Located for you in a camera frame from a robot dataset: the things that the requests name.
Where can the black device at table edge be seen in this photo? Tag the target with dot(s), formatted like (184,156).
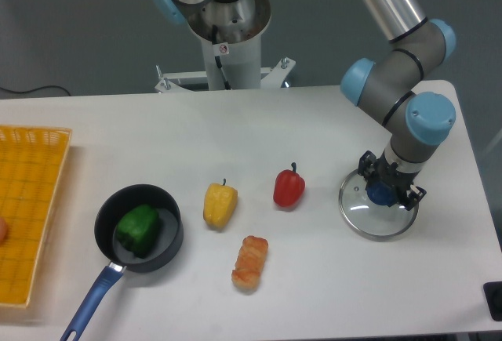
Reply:
(492,291)

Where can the yellow woven basket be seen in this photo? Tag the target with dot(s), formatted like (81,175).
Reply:
(32,162)

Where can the glass pot lid blue knob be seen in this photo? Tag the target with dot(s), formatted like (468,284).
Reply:
(372,221)

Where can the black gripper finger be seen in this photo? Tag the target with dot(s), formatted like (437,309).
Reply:
(411,197)
(367,167)

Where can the green toy bell pepper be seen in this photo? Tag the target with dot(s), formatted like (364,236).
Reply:
(138,230)

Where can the orange object in basket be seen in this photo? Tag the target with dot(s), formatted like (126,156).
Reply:
(4,229)

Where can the red toy bell pepper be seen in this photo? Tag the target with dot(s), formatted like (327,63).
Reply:
(289,187)

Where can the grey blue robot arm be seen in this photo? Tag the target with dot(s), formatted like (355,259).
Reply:
(418,123)

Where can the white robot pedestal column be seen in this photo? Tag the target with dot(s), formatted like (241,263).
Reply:
(230,36)

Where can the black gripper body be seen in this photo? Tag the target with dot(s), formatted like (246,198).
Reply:
(390,182)

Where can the toy bread roll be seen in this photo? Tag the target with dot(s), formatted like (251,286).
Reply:
(250,263)

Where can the yellow toy bell pepper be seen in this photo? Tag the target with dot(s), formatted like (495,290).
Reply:
(219,204)

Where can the black saucepan blue handle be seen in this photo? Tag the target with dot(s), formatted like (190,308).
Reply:
(167,245)

